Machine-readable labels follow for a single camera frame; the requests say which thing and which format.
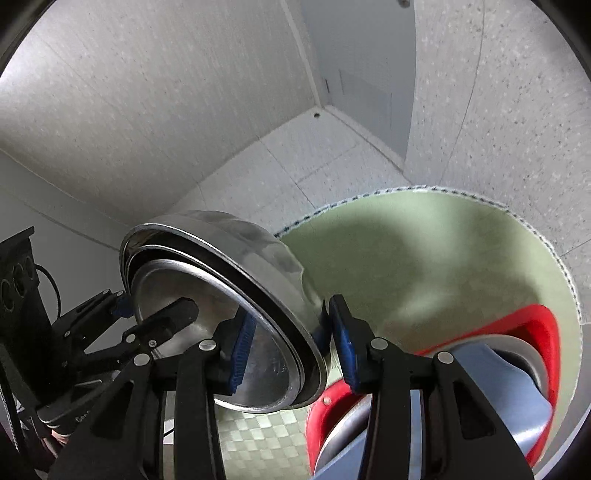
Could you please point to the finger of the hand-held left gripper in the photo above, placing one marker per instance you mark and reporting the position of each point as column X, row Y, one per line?
column 97, row 307
column 173, row 316

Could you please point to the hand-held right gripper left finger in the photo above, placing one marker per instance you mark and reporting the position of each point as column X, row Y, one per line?
column 240, row 353

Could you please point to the grey door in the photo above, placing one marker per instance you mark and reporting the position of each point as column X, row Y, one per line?
column 360, row 46

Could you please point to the large steel bowl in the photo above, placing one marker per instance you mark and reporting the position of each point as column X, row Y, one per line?
column 240, row 240

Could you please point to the red plastic basin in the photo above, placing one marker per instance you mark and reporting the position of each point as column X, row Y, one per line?
column 540, row 332

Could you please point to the blue plastic bowl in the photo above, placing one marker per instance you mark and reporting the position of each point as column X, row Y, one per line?
column 498, row 392

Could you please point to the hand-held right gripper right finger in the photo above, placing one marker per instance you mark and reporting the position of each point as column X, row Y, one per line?
column 344, row 350

